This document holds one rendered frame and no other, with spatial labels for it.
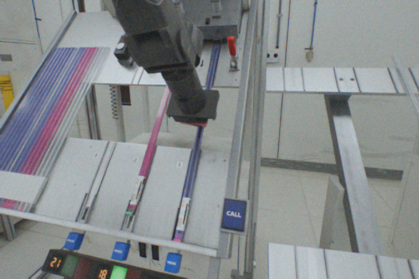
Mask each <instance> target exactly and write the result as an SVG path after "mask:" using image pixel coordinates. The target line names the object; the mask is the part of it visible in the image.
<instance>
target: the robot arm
mask: <svg viewBox="0 0 419 279"><path fill-rule="evenodd" d="M112 4H113V6H114V9H115V15H116V17H117V19H118V21H119V23H120V25H121V26H122V28H123V30H124V32H125V33H124V35H123V36H122V38H123V40H124V42H125V43H126V45H127V47H128V52H129V54H130V56H131V58H132V59H133V60H134V61H135V63H136V64H137V65H138V66H139V67H143V69H144V70H145V71H146V73H147V74H153V73H161V75H162V77H163V79H164V81H165V83H166V84H167V86H168V88H169V90H170V91H171V97H170V101H169V104H168V108H167V110H166V115H167V116H168V117H169V118H170V117H171V116H172V117H173V119H174V120H175V121H176V122H180V123H181V124H185V125H191V126H196V127H198V125H200V126H202V127H205V128H206V125H207V124H208V119H213V121H214V120H215V119H216V115H217V111H216V110H217V106H218V102H219V96H220V95H219V91H218V90H203V88H202V86H201V82H200V79H199V76H198V73H197V71H196V68H197V66H199V64H200V60H201V53H202V48H203V40H204V37H203V33H202V32H201V31H200V30H199V29H198V28H197V27H195V26H194V25H193V24H192V22H191V21H184V22H183V21H182V18H181V15H180V12H179V10H178V8H176V9H175V5H174V3H173V0H112Z"/></svg>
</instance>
